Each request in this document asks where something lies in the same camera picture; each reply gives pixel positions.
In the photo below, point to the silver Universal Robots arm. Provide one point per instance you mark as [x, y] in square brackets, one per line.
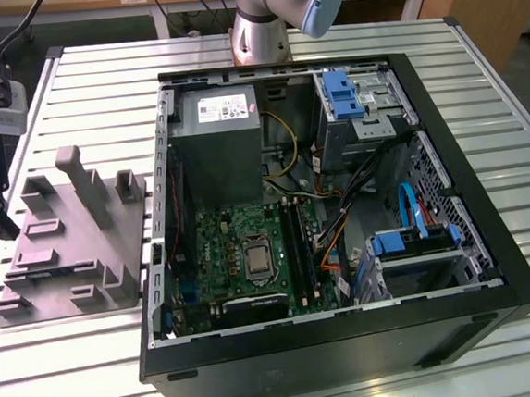
[259, 27]

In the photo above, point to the grey parts rack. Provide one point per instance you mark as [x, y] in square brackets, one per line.
[76, 215]

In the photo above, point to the wooden desk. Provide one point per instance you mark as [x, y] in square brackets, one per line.
[67, 4]

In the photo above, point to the grey power supply unit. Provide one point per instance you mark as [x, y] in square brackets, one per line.
[216, 165]

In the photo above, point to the green motherboard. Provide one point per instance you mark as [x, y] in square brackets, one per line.
[212, 231]

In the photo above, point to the blue expansion slot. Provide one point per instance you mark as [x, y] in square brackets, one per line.
[189, 292]

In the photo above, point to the black CPU socket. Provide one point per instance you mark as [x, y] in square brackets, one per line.
[255, 241]

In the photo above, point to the silver CPU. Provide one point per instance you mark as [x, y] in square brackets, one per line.
[258, 260]

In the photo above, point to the black graphics card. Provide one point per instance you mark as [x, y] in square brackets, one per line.
[256, 308]

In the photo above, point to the black open PC case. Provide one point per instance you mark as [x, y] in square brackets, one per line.
[307, 357]

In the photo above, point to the silver metal drive cage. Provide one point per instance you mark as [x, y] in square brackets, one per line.
[375, 128]

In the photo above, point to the hard disk in blue carrier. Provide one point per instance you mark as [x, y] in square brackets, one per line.
[390, 245]

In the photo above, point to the silver metal disk bay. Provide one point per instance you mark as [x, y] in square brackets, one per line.
[437, 258]

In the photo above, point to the brown wooden cabinet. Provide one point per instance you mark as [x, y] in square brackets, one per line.
[475, 3]

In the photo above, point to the blue plastic drive bracket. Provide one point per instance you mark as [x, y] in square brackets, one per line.
[342, 101]

